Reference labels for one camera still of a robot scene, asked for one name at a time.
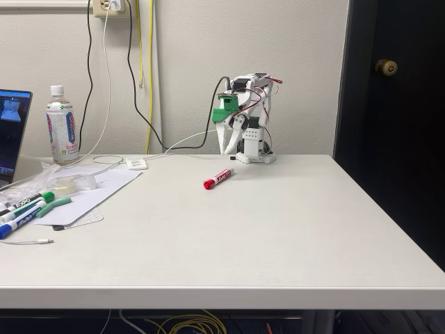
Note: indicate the red Expo marker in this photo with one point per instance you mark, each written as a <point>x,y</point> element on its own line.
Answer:
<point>219,177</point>

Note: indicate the green capped Expo marker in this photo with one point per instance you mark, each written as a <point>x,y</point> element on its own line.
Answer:
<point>48,196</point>

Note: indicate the green label Expo marker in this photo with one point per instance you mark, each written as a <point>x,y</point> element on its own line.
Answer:
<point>29,210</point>

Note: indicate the blue capped Expo marker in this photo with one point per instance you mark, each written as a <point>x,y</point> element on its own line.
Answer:
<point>10,228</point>

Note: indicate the small white adapter hub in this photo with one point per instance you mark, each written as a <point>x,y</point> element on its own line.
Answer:
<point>136,163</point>

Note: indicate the white paper sheet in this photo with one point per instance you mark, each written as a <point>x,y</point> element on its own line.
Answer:
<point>104,188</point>

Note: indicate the brass door knob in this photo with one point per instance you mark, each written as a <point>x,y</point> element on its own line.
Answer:
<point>385,67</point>

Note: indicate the black door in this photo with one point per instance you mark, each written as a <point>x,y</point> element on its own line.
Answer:
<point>400,139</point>

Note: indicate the grey mesh mat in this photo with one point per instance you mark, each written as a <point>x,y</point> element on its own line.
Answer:
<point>90,218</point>

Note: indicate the clear plastic drink bottle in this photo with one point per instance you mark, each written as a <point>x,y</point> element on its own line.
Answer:
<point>62,132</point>

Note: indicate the white charger plug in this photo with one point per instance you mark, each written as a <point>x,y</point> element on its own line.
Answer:
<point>115,4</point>

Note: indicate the pale green plastic tool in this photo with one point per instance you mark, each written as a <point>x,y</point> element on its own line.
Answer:
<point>59,202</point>

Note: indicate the grey table leg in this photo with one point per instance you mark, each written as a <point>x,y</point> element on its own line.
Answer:
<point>320,321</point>

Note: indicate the clear plastic bag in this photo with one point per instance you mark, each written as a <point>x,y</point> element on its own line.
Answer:
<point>21,191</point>

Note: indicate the silver laptop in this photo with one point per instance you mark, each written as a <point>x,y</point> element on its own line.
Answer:
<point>10,139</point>

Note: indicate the white window trim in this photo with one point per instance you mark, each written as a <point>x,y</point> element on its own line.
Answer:
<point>41,3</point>

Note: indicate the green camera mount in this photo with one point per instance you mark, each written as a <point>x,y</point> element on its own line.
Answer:
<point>222,113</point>

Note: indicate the beige wall outlet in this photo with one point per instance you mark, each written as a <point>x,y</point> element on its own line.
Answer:
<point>101,12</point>

